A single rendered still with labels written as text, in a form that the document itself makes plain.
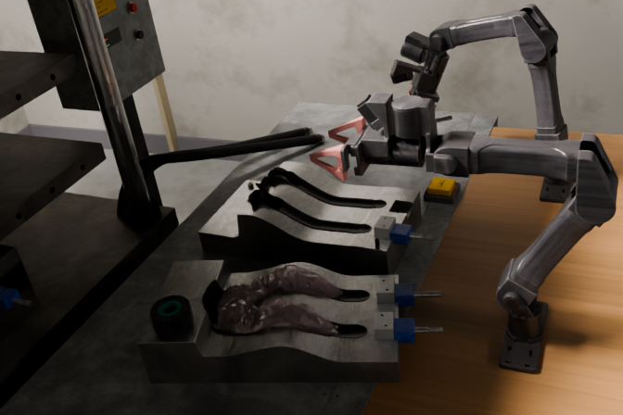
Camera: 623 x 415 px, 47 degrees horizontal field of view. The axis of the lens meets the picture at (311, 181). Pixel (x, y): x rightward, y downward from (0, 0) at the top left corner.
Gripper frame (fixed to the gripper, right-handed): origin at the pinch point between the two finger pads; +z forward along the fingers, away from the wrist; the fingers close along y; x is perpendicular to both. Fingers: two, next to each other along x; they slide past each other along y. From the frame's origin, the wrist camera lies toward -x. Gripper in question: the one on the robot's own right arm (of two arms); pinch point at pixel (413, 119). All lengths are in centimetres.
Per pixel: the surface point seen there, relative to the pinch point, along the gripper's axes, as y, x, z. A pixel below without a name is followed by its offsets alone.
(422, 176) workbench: 6.7, 6.5, 13.5
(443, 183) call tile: 18.2, 8.9, 9.1
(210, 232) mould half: 32, -47, 33
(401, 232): 48.1, -6.4, 10.7
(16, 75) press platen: 24, -100, 9
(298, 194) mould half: 28.4, -28.5, 18.0
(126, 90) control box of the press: -10, -80, 19
